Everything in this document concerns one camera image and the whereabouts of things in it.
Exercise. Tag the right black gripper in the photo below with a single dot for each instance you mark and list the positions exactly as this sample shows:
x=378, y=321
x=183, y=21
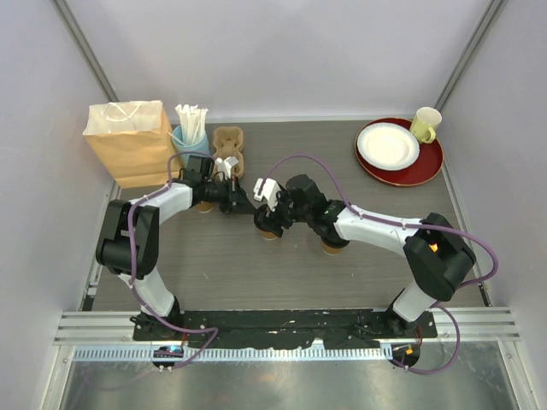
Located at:
x=281, y=197

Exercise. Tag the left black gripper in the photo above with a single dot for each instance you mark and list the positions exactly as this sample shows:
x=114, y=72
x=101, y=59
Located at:
x=238, y=193

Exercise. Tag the brown paper cup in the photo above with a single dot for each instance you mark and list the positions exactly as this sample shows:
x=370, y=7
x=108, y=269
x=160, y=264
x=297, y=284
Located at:
x=330, y=250
x=268, y=235

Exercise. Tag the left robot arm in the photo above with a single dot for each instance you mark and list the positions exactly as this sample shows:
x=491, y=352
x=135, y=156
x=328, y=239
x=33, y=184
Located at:
x=128, y=244

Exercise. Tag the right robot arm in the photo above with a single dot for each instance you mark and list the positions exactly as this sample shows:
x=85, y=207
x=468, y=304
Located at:
x=439, y=259

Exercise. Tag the stack of black lids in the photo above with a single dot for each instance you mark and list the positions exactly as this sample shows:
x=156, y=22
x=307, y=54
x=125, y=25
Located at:
x=237, y=208

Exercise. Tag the stack of paper cups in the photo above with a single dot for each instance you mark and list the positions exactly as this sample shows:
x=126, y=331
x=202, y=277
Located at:
x=204, y=207

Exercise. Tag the cardboard cup carrier stack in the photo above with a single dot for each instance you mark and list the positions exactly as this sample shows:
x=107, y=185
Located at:
x=229, y=141

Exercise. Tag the brown paper bag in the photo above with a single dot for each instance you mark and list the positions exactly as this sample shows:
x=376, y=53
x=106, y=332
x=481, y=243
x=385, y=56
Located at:
x=133, y=140

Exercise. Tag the white paper plate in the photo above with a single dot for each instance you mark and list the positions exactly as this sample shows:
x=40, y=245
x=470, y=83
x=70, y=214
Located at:
x=387, y=146

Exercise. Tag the red round tray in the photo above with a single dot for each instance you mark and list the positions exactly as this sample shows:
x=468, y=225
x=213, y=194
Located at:
x=424, y=169

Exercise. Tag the pale yellow mug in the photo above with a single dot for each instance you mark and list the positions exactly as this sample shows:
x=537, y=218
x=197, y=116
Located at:
x=425, y=123

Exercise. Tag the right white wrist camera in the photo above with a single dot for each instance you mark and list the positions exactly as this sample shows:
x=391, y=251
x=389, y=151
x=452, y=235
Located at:
x=267, y=191

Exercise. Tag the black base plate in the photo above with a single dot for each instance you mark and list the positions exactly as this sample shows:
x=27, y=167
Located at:
x=286, y=329

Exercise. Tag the aluminium frame rail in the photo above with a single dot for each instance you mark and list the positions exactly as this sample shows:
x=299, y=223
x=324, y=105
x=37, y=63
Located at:
x=102, y=336

